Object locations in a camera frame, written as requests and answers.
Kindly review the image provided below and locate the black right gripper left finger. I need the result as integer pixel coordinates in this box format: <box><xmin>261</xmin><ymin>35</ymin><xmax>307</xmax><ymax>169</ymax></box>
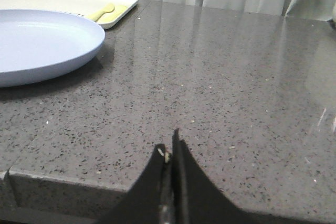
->
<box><xmin>98</xmin><ymin>144</ymin><xmax>172</xmax><ymax>223</ymax></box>

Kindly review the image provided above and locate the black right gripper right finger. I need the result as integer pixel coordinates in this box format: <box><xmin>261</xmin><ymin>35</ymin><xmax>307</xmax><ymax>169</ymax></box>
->
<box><xmin>172</xmin><ymin>128</ymin><xmax>253</xmax><ymax>224</ymax></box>

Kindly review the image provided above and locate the light blue plate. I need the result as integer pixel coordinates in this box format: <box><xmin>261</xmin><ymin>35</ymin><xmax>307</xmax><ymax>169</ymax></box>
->
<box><xmin>1</xmin><ymin>9</ymin><xmax>105</xmax><ymax>87</ymax></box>

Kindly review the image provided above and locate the yellow spoon on tray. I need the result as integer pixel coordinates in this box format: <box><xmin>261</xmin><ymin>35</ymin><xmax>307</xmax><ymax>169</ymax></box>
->
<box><xmin>84</xmin><ymin>3</ymin><xmax>115</xmax><ymax>22</ymax></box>

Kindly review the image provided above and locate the cream rectangular tray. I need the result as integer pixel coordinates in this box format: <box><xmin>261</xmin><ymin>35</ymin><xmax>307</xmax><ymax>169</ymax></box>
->
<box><xmin>1</xmin><ymin>0</ymin><xmax>139</xmax><ymax>30</ymax></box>

